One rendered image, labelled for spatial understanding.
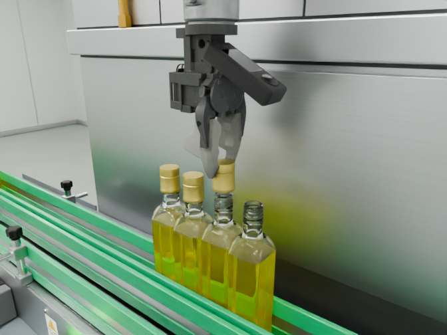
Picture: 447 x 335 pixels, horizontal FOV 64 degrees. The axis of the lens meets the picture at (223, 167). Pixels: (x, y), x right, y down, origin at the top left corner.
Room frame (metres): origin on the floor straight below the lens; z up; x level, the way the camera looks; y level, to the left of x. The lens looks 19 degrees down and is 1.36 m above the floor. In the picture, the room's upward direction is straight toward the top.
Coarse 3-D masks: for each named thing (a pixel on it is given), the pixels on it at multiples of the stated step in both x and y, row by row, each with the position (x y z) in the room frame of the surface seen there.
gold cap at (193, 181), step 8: (184, 176) 0.53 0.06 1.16; (192, 176) 0.53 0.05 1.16; (200, 176) 0.53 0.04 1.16; (184, 184) 0.53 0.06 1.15; (192, 184) 0.52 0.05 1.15; (200, 184) 0.53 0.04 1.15; (184, 192) 0.53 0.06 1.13; (192, 192) 0.52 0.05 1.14; (200, 192) 0.53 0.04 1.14; (184, 200) 0.53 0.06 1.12; (192, 200) 0.52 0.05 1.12; (200, 200) 0.53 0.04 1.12
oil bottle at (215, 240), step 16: (208, 224) 0.51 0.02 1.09; (208, 240) 0.49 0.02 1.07; (224, 240) 0.47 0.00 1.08; (208, 256) 0.49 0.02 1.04; (224, 256) 0.47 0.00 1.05; (208, 272) 0.49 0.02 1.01; (224, 272) 0.47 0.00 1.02; (208, 288) 0.49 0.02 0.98; (224, 288) 0.47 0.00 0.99; (224, 304) 0.47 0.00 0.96
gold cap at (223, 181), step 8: (224, 160) 0.51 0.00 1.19; (232, 160) 0.51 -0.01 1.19; (224, 168) 0.49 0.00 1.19; (232, 168) 0.50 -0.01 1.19; (216, 176) 0.49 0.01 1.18; (224, 176) 0.49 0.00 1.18; (232, 176) 0.50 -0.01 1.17; (216, 184) 0.49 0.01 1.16; (224, 184) 0.49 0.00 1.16; (232, 184) 0.50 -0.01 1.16; (224, 192) 0.49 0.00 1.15
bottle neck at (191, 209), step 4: (188, 204) 0.53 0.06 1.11; (192, 204) 0.52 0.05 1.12; (196, 204) 0.52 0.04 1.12; (200, 204) 0.53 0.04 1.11; (188, 208) 0.53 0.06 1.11; (192, 208) 0.52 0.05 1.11; (196, 208) 0.53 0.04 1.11; (200, 208) 0.53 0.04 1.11; (188, 212) 0.53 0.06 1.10; (192, 212) 0.52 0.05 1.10; (196, 212) 0.53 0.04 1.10; (200, 212) 0.53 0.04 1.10; (192, 216) 0.52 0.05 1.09
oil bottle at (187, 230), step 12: (180, 216) 0.53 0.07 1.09; (204, 216) 0.53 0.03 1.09; (180, 228) 0.52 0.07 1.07; (192, 228) 0.51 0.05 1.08; (204, 228) 0.52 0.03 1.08; (180, 240) 0.52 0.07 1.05; (192, 240) 0.50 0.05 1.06; (180, 252) 0.52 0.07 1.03; (192, 252) 0.50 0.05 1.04; (180, 264) 0.52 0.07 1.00; (192, 264) 0.50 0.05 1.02; (180, 276) 0.52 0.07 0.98; (192, 276) 0.50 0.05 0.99; (192, 288) 0.51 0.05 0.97
